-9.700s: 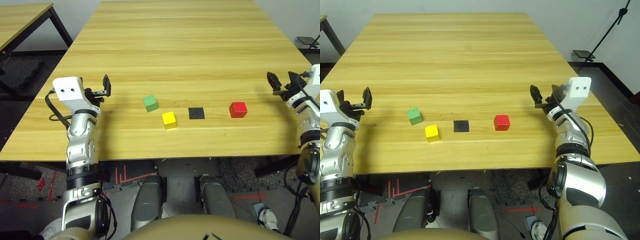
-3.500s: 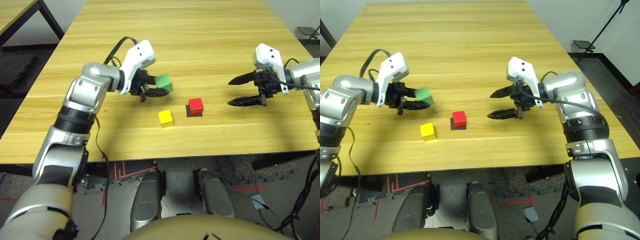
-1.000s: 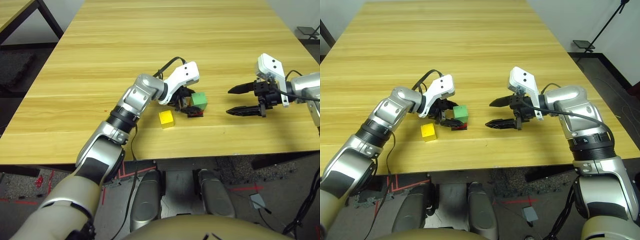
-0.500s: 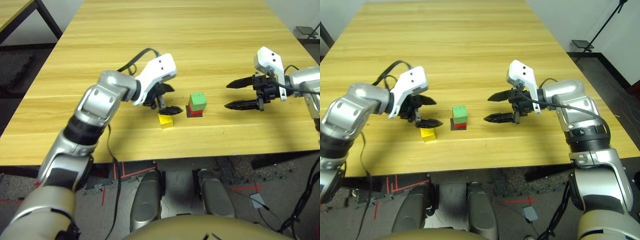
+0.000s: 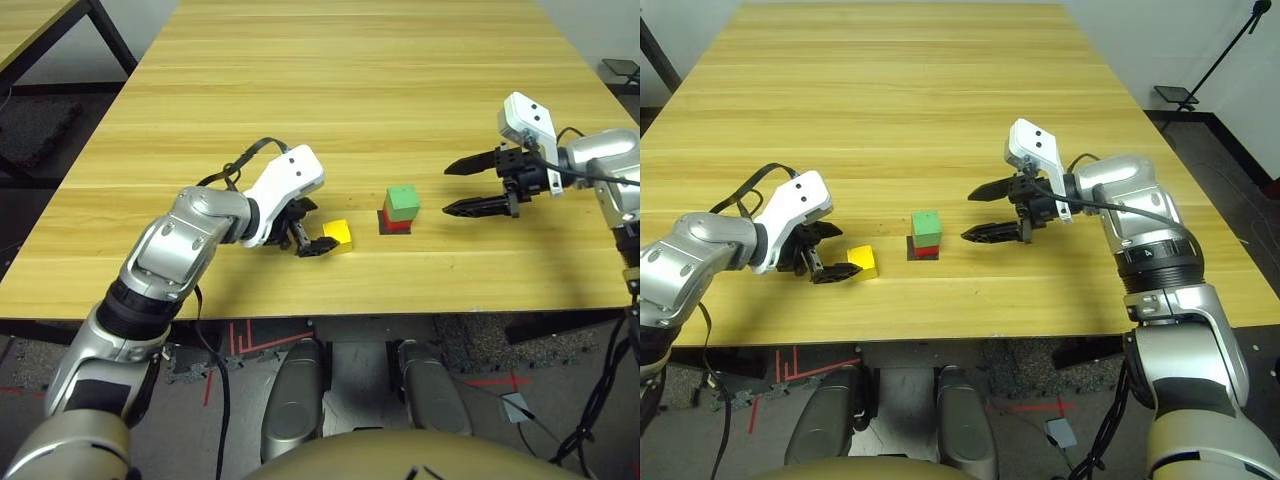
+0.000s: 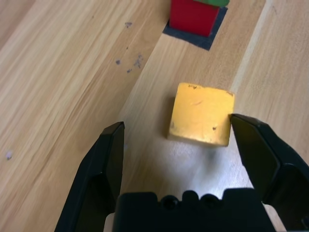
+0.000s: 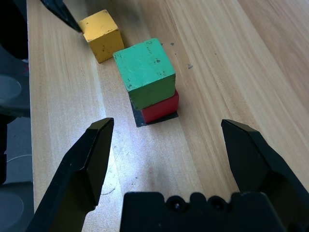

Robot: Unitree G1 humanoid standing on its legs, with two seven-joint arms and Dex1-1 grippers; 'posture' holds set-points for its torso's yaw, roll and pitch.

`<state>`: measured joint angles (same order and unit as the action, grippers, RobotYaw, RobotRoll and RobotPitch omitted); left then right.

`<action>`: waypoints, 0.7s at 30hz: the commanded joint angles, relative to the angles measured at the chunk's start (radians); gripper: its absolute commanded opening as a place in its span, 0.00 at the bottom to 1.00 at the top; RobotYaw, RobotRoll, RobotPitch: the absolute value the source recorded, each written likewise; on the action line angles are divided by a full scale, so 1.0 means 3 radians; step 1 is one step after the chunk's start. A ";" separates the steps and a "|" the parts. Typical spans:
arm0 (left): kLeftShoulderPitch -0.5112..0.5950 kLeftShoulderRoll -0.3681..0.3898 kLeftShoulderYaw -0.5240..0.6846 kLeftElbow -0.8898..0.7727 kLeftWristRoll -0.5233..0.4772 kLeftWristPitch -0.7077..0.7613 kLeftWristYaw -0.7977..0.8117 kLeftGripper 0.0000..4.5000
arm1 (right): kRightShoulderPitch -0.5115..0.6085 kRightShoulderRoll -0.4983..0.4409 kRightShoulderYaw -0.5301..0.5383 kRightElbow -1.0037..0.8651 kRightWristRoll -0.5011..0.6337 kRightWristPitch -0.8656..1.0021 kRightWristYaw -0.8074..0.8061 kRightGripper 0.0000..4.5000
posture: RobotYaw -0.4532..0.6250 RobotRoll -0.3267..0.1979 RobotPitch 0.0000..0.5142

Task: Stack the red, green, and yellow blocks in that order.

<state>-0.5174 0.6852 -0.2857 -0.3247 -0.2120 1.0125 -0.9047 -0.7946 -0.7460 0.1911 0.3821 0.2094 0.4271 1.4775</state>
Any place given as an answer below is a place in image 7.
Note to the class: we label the grey robot right leg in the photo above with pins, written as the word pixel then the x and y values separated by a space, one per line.
pixel 9 210

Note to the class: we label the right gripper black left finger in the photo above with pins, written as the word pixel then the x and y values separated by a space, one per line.
pixel 79 178

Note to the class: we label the black square marker pad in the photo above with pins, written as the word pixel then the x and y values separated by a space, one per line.
pixel 138 120

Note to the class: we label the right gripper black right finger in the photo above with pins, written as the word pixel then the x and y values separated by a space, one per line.
pixel 256 159

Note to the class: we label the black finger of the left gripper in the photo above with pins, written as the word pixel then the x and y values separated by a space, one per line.
pixel 62 14

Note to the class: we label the grey robot left leg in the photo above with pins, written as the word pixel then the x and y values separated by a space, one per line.
pixel 9 89

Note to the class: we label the green wooden block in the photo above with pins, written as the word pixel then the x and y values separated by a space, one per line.
pixel 144 67

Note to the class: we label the grey robot leg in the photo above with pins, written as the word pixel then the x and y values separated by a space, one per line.
pixel 9 210
pixel 9 89

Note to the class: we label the red wooden block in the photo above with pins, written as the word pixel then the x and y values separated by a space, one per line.
pixel 161 108

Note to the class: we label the yellow wooden block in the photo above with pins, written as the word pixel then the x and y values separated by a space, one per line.
pixel 101 31

